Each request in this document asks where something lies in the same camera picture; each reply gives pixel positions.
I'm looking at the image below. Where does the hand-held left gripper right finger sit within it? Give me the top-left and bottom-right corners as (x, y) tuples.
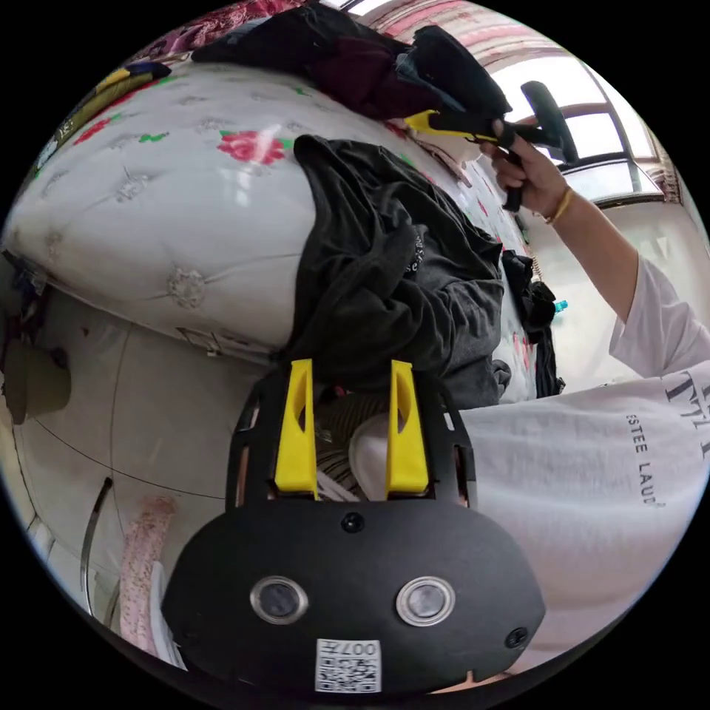
(385, 359), (430, 497)

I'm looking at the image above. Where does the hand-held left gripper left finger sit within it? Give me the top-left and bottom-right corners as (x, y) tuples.
(274, 359), (319, 496)

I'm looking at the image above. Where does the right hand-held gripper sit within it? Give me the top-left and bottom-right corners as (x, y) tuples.
(403, 109), (557, 214)

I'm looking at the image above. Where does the person's right forearm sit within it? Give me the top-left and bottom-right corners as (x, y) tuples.
(544, 187), (640, 324)

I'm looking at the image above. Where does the gray lettered long sleeve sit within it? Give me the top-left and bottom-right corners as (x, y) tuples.
(276, 135), (513, 409)

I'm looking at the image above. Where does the person's right hand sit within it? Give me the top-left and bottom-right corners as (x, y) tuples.
(478, 118), (573, 218)

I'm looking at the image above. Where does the pile of clothes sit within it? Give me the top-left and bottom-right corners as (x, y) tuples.
(190, 0), (513, 135)

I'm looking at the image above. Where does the pink striped curtain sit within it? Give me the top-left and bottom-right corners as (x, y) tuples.
(354, 0), (561, 70)

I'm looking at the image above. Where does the window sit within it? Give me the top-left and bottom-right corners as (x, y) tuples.
(487, 48), (669, 202)

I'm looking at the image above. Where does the pink towel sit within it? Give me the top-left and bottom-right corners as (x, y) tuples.
(118, 495), (180, 653)

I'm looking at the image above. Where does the black garment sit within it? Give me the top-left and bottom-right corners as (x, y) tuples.
(501, 249), (568, 398)

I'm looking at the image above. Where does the khaki bag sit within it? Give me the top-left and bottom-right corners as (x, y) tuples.
(1, 342), (73, 427)

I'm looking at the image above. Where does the bed with white flowered quilt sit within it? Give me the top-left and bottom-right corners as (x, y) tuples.
(0, 53), (561, 403)

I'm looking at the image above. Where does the yellow and navy garment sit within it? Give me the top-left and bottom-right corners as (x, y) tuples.
(53, 59), (173, 143)

